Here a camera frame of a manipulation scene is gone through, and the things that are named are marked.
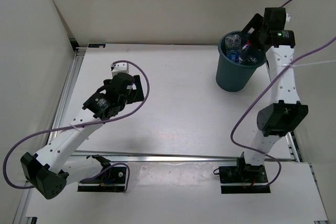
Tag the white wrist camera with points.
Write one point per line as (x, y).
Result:
(117, 68)
(288, 17)

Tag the clear bottle light blue label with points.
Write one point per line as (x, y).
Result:
(233, 47)

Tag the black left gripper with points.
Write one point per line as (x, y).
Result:
(136, 95)

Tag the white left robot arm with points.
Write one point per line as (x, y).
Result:
(49, 169)

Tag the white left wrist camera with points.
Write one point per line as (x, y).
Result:
(117, 68)

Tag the blue sticker on table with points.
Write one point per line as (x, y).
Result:
(96, 45)

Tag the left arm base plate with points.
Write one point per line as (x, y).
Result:
(114, 180)

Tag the dark teal plastic bin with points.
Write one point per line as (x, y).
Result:
(233, 76)

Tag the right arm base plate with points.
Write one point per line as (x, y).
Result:
(238, 180)

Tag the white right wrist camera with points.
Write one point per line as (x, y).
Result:
(288, 17)

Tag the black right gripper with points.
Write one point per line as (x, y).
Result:
(256, 23)

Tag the red label plastic bottle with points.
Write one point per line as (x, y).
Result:
(245, 51)

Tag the black label plastic bottle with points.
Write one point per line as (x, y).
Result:
(252, 60)

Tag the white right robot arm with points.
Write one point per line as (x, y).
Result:
(285, 111)

